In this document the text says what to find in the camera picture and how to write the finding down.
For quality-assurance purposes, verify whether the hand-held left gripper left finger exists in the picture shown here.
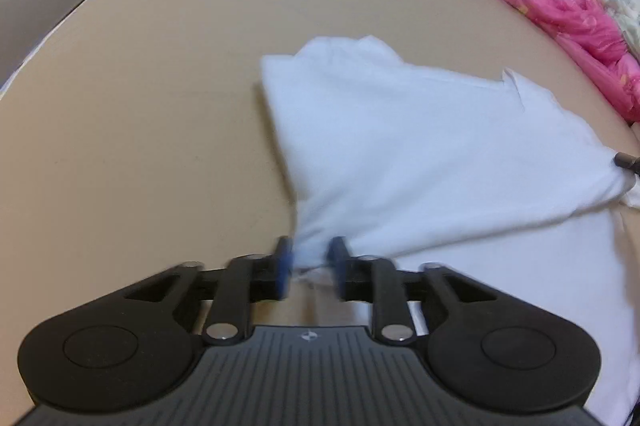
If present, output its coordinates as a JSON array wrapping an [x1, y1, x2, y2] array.
[[124, 237, 293, 347]]

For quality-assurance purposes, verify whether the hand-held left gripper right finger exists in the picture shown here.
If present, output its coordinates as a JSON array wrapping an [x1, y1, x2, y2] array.
[[326, 237, 507, 347]]

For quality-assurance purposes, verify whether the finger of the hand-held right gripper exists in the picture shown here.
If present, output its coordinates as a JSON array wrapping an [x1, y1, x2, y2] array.
[[613, 150, 640, 177]]

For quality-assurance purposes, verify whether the white shirt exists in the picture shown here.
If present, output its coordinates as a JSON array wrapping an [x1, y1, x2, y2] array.
[[259, 34, 640, 426]]

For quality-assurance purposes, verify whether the white floral quilt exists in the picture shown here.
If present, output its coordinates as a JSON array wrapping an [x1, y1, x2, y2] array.
[[587, 0, 640, 57]]

